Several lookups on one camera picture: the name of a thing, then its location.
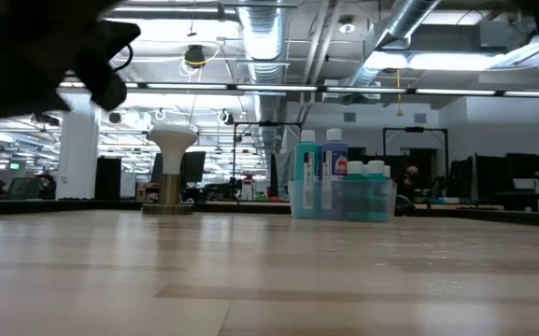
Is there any person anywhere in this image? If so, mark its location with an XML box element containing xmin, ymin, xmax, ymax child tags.
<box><xmin>397</xmin><ymin>164</ymin><xmax>423</xmax><ymax>206</ymax></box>

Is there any large teal paint bottle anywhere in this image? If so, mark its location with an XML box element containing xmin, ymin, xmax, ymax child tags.
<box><xmin>293</xmin><ymin>129</ymin><xmax>322</xmax><ymax>220</ymax></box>

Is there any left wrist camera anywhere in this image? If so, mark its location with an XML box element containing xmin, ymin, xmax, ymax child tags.
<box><xmin>92</xmin><ymin>20</ymin><xmax>142</xmax><ymax>53</ymax></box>

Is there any white round column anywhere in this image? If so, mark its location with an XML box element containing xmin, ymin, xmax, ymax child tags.
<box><xmin>56</xmin><ymin>92</ymin><xmax>101</xmax><ymax>201</ymax></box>

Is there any black tall cabinet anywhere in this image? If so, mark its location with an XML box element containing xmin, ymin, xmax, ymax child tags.
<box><xmin>94</xmin><ymin>156</ymin><xmax>122</xmax><ymax>201</ymax></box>

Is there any black desk monitor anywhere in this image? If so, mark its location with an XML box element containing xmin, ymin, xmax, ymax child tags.
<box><xmin>504</xmin><ymin>152</ymin><xmax>539</xmax><ymax>181</ymax></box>
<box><xmin>182</xmin><ymin>150</ymin><xmax>207</xmax><ymax>184</ymax></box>

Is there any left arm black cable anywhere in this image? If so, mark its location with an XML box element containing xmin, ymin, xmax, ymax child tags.
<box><xmin>112</xmin><ymin>43</ymin><xmax>135</xmax><ymax>75</ymax></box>

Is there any large purple-blue paint bottle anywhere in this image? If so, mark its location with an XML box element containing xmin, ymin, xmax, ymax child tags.
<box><xmin>319</xmin><ymin>128</ymin><xmax>350</xmax><ymax>220</ymax></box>

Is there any small teal paint bottle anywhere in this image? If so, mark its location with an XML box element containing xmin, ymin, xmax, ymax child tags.
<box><xmin>365</xmin><ymin>160</ymin><xmax>390</xmax><ymax>221</ymax></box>

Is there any black ceiling device yellow cable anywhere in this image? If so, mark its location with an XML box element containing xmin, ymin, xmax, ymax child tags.
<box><xmin>178</xmin><ymin>41</ymin><xmax>221</xmax><ymax>67</ymax></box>

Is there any black background rig frame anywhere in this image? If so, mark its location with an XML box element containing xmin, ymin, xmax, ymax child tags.
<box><xmin>382</xmin><ymin>125</ymin><xmax>450</xmax><ymax>188</ymax></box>
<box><xmin>233</xmin><ymin>119</ymin><xmax>304</xmax><ymax>203</ymax></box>

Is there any silver ceiling duct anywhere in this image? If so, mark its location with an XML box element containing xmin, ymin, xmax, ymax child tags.
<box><xmin>236</xmin><ymin>0</ymin><xmax>290</xmax><ymax>155</ymax></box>

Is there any clear plastic bin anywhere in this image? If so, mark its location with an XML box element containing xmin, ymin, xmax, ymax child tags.
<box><xmin>288</xmin><ymin>179</ymin><xmax>398</xmax><ymax>223</ymax></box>

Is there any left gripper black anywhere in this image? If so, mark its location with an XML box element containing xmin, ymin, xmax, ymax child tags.
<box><xmin>25</xmin><ymin>0</ymin><xmax>129</xmax><ymax>112</ymax></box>

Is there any small green paint bottle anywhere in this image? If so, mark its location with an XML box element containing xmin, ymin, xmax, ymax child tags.
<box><xmin>345</xmin><ymin>161</ymin><xmax>366</xmax><ymax>221</ymax></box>

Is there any white mushroom lamp brass base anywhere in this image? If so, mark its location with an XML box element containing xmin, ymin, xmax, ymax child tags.
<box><xmin>141</xmin><ymin>123</ymin><xmax>199</xmax><ymax>217</ymax></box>

